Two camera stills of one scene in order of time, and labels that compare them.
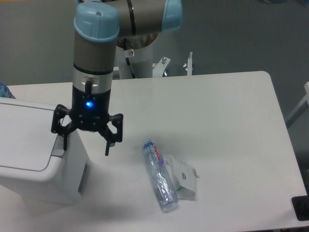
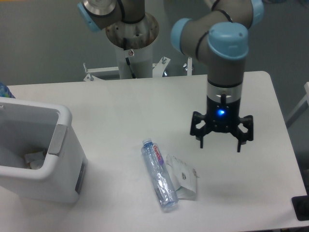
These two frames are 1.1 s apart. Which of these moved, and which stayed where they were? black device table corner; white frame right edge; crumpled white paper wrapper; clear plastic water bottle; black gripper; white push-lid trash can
Moved: black gripper; white push-lid trash can
Stayed: clear plastic water bottle; white frame right edge; black device table corner; crumpled white paper wrapper
